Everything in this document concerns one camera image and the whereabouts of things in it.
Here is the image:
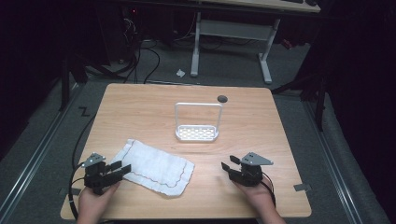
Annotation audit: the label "person's left hand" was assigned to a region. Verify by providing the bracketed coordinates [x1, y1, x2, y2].
[77, 182, 121, 219]

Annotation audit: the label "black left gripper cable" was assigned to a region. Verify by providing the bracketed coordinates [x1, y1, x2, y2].
[67, 161, 94, 220]

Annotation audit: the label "white cloth with stitched border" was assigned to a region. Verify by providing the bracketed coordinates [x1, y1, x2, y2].
[109, 138, 196, 198]

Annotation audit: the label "person's right hand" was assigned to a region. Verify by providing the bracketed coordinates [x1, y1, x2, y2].
[233, 180, 277, 217]

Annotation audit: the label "metal floor rail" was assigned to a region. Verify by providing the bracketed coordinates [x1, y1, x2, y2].
[0, 83, 82, 217]
[302, 100, 364, 224]

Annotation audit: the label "black floor cables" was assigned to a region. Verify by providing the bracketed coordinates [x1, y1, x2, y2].
[92, 17, 162, 85]

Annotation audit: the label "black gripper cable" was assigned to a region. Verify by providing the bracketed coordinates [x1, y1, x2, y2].
[261, 172, 277, 208]
[67, 161, 94, 220]

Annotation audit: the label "white-legged wooden desk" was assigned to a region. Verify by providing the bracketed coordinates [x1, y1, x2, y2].
[189, 0, 322, 85]

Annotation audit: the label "black metal stand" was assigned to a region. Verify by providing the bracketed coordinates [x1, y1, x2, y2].
[270, 69, 330, 133]
[58, 52, 89, 112]

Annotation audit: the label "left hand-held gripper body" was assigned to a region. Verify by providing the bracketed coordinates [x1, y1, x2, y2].
[81, 152, 124, 196]

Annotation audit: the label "white rack with handle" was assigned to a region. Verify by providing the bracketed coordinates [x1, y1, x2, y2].
[174, 102, 224, 143]

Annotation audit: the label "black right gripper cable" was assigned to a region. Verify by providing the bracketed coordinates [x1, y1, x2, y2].
[261, 172, 277, 208]

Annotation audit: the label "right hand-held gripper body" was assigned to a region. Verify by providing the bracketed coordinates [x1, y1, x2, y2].
[228, 151, 275, 188]

